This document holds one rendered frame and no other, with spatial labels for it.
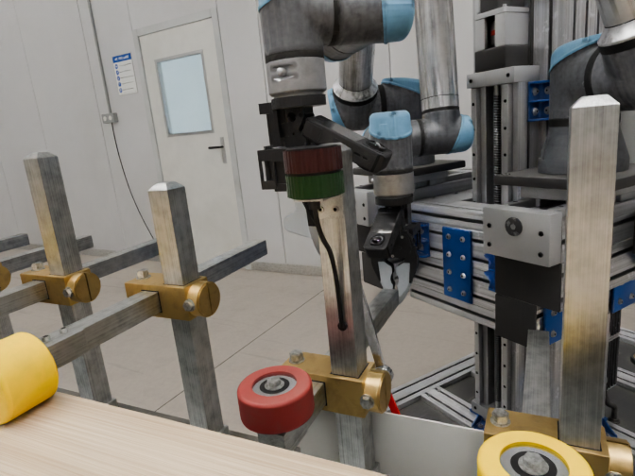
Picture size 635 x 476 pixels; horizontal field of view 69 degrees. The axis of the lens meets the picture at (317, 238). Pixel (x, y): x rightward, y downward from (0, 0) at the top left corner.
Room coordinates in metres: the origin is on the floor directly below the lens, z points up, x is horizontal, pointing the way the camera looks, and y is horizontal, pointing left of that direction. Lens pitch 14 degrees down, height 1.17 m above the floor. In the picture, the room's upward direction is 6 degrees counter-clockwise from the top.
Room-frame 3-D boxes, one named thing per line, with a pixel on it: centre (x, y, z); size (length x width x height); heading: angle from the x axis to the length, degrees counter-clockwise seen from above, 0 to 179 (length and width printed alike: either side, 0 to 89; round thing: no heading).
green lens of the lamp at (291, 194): (0.48, 0.00, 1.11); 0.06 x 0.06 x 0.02
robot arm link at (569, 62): (0.87, -0.51, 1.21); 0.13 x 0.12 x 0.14; 12
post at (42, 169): (0.75, 0.42, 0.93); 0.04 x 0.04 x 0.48; 63
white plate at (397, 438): (0.53, -0.06, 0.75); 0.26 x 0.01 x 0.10; 63
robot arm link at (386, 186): (0.86, -0.15, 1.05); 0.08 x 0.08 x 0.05
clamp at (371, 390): (0.53, 0.00, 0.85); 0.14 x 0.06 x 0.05; 63
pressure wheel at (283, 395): (0.44, 0.06, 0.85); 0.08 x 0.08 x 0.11
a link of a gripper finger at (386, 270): (0.87, -0.14, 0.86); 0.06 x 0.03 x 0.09; 153
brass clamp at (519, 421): (0.42, -0.23, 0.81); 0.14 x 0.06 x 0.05; 63
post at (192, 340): (0.63, 0.20, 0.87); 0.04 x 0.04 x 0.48; 63
